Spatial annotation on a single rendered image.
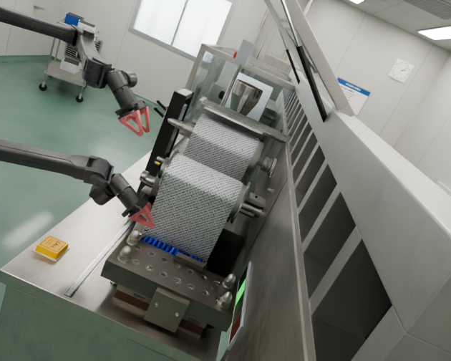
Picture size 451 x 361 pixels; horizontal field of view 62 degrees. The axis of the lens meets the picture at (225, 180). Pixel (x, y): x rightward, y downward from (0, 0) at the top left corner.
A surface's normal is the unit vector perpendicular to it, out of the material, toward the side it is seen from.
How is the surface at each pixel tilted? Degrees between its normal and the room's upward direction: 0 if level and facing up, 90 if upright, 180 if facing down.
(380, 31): 90
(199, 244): 90
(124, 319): 0
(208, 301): 0
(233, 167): 92
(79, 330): 90
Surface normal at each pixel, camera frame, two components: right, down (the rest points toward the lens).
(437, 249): -0.91, -0.41
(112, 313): 0.40, -0.85
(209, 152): -0.14, 0.35
